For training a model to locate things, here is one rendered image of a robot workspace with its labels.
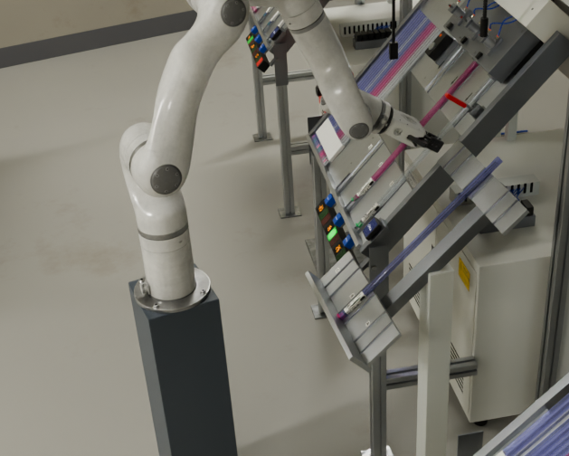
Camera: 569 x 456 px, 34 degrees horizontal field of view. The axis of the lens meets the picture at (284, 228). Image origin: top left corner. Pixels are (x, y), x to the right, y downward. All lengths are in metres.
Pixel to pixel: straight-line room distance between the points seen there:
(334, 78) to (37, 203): 2.37
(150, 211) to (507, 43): 0.93
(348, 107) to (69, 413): 1.47
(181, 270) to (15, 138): 2.80
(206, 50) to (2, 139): 3.03
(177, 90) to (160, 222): 0.32
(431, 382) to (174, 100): 0.92
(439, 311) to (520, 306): 0.48
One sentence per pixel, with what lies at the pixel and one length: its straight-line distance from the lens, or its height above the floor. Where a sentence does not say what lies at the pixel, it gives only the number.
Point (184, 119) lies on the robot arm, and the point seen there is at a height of 1.17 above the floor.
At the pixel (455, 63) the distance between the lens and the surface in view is 2.56.
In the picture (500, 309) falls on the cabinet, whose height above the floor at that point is 0.47.
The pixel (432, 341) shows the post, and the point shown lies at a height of 0.62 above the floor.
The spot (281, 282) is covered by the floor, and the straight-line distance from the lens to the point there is 3.54.
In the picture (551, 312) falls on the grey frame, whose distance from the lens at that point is 2.65.
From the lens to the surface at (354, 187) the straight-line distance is 2.60.
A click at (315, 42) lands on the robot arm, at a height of 1.28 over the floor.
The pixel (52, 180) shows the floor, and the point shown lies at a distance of 4.47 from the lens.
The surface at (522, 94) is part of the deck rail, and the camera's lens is 2.31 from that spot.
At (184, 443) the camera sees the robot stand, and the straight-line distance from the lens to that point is 2.53.
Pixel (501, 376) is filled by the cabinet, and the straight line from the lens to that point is 2.79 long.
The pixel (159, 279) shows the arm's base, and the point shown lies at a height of 0.78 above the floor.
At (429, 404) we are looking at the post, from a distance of 2.39.
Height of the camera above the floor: 2.04
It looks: 32 degrees down
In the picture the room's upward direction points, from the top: 4 degrees counter-clockwise
